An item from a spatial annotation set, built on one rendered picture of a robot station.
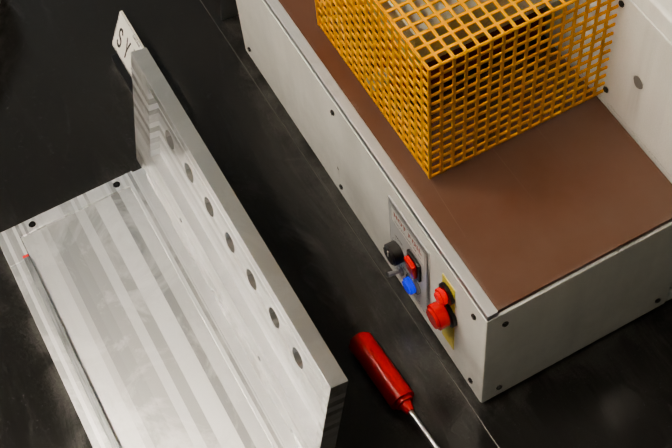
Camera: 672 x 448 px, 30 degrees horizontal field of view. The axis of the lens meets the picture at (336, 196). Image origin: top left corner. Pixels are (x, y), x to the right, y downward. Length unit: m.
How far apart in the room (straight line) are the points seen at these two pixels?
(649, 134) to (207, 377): 0.51
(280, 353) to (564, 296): 0.28
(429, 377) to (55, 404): 0.40
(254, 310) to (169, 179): 0.20
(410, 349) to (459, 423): 0.10
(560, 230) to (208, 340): 0.40
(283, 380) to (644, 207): 0.38
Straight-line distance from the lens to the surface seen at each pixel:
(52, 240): 1.45
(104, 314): 1.39
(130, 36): 1.56
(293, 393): 1.23
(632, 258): 1.22
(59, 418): 1.37
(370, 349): 1.31
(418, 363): 1.34
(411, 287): 1.29
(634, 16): 1.16
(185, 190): 1.35
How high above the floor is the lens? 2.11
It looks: 57 degrees down
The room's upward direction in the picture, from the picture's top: 7 degrees counter-clockwise
